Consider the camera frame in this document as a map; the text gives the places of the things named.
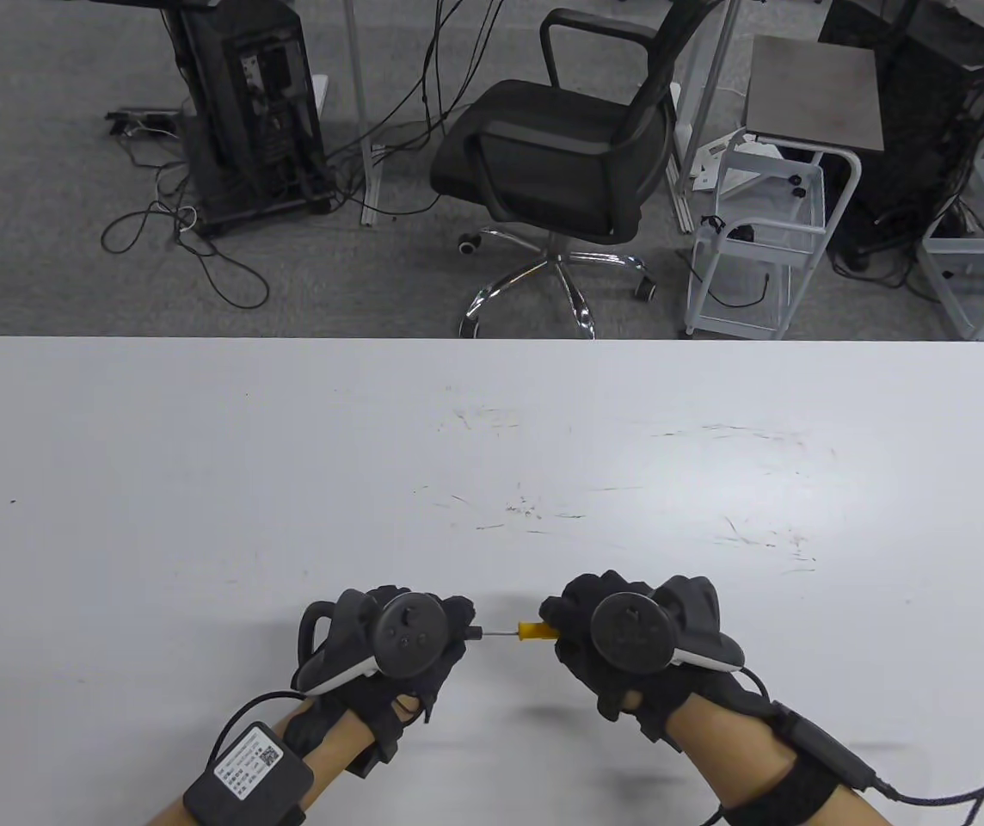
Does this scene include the black computer tower with cables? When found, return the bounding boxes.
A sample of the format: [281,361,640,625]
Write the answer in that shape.
[817,0,984,278]

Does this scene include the black computer tower on cart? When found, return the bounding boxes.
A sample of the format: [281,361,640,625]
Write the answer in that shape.
[157,0,331,239]

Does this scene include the black power strip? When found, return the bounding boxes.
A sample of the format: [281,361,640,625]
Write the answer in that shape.
[104,108,181,137]

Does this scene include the person's right hand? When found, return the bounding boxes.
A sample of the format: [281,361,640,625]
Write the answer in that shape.
[538,571,772,743]

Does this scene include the black wrist box with label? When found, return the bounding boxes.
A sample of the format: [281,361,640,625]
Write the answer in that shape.
[182,720,316,826]

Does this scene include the black cable on cart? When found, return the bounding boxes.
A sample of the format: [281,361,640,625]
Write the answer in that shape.
[688,215,773,311]

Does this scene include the black white hand controller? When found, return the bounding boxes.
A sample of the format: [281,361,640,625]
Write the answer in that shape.
[295,589,451,697]
[587,577,747,675]

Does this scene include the white wire rolling cart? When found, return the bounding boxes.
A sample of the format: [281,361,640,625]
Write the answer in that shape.
[684,129,864,342]

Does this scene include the black hanging cables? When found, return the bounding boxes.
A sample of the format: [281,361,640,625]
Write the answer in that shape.
[320,0,510,177]

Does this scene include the black wrist strap with module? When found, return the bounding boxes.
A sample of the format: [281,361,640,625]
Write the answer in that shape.
[710,700,890,826]

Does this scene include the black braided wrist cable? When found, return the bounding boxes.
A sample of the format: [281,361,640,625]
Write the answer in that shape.
[875,743,984,807]

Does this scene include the person's left hand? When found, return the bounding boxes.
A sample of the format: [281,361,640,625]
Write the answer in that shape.
[284,586,477,751]

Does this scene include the black office chair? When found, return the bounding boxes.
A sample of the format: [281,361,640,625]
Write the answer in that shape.
[429,0,718,340]

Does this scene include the black floor cable bundle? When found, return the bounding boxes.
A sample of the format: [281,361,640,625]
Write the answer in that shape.
[100,129,272,311]

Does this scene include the brown top side table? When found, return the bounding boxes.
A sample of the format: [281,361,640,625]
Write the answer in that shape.
[741,34,883,157]

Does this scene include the white metal table leg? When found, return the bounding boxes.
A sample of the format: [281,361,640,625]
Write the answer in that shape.
[344,0,390,228]

